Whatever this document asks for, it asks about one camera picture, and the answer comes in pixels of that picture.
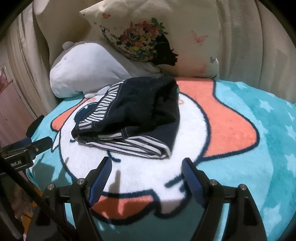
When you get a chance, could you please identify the striped navy pants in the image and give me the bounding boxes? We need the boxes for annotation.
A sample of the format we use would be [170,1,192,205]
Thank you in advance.
[71,76,181,160]

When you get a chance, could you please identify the cream floral print pillow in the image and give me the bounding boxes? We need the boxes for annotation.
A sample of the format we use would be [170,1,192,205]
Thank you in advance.
[79,0,220,80]

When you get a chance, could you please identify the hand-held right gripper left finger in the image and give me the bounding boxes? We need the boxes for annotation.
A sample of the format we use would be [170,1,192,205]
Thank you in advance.
[25,157,112,241]

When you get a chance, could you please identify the pink cabinet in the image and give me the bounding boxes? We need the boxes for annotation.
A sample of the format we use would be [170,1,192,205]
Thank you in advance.
[0,65,36,147]

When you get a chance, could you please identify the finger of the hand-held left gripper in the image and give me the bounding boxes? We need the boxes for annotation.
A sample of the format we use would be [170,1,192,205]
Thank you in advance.
[25,115,45,139]
[21,136,53,158]

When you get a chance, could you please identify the grey white shark plush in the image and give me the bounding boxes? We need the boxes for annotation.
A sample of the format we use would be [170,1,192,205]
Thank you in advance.
[50,41,163,99]

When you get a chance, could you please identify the turquoise cartoon fleece blanket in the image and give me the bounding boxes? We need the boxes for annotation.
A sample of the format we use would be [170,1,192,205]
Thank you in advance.
[25,77,296,241]

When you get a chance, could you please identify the beige draped cloth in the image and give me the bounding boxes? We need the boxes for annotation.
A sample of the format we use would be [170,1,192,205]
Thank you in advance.
[5,0,296,116]

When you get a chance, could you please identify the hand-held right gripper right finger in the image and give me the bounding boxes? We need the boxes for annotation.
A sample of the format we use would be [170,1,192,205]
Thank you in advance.
[181,158,265,241]

